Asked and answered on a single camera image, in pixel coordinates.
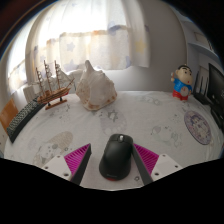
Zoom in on white star-print curtain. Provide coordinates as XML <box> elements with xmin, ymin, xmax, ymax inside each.
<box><xmin>6</xmin><ymin>0</ymin><xmax>151</xmax><ymax>92</ymax></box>

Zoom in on black computer monitor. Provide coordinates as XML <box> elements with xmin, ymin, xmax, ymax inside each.
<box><xmin>208</xmin><ymin>62</ymin><xmax>224</xmax><ymax>129</ymax></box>

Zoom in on wooden sailing ship model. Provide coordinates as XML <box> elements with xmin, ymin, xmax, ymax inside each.
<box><xmin>34</xmin><ymin>59</ymin><xmax>76</xmax><ymax>111</ymax></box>

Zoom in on black computer mouse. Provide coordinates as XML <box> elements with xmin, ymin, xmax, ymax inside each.
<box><xmin>98</xmin><ymin>133</ymin><xmax>134</xmax><ymax>182</ymax></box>

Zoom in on large white conch shell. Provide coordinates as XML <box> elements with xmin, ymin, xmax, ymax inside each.
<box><xmin>75</xmin><ymin>59</ymin><xmax>118</xmax><ymax>112</ymax></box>

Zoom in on black router with antennas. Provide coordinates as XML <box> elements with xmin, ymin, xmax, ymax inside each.
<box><xmin>193</xmin><ymin>66</ymin><xmax>213</xmax><ymax>106</ymax></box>

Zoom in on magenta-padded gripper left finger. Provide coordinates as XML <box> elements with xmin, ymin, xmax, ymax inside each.
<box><xmin>41</xmin><ymin>143</ymin><xmax>92</xmax><ymax>186</ymax></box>

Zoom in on round purple printed mouse pad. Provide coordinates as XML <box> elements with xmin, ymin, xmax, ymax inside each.
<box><xmin>183</xmin><ymin>110</ymin><xmax>212</xmax><ymax>146</ymax></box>

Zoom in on cartoon boy figurine clock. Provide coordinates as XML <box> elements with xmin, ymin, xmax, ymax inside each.
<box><xmin>170</xmin><ymin>64</ymin><xmax>194</xmax><ymax>102</ymax></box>

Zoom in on white printed tablecloth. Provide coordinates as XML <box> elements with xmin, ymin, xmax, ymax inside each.
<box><xmin>2</xmin><ymin>90</ymin><xmax>224</xmax><ymax>192</ymax></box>

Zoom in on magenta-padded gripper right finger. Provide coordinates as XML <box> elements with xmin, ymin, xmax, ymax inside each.
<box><xmin>132</xmin><ymin>143</ymin><xmax>184</xmax><ymax>186</ymax></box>

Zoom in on white wall shelf unit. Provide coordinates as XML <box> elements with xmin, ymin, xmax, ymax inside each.
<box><xmin>179</xmin><ymin>13</ymin><xmax>221</xmax><ymax>63</ymax></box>

